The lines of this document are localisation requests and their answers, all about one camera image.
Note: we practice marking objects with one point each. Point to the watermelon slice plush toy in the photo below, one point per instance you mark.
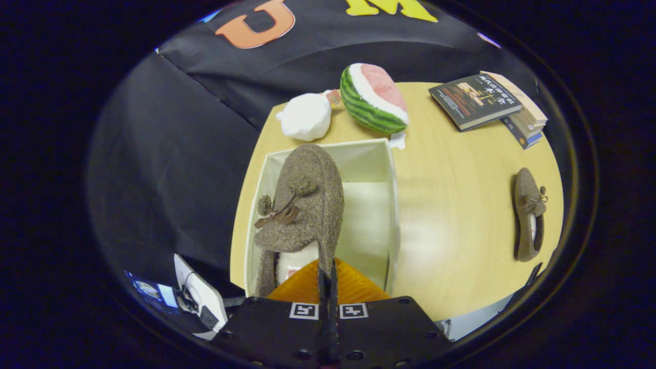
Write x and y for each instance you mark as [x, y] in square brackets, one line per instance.
[371, 95]

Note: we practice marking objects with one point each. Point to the grey cover book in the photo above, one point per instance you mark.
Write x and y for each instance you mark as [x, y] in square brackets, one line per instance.
[530, 128]

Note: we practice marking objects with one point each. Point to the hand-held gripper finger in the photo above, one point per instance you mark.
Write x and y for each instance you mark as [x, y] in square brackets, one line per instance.
[334, 333]
[323, 333]

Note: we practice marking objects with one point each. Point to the cream fabric storage box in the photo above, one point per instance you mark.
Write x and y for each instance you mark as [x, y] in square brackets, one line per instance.
[369, 220]

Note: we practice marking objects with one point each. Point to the blue cover book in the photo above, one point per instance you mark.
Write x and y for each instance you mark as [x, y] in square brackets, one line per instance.
[523, 137]

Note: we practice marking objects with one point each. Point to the black cover book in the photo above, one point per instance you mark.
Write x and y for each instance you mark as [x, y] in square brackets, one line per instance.
[474, 100]

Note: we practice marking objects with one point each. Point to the white plush toy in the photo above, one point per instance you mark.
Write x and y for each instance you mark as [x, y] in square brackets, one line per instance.
[307, 118]

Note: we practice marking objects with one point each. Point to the brown fuzzy shoe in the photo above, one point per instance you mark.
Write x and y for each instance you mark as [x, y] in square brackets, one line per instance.
[312, 205]
[525, 205]

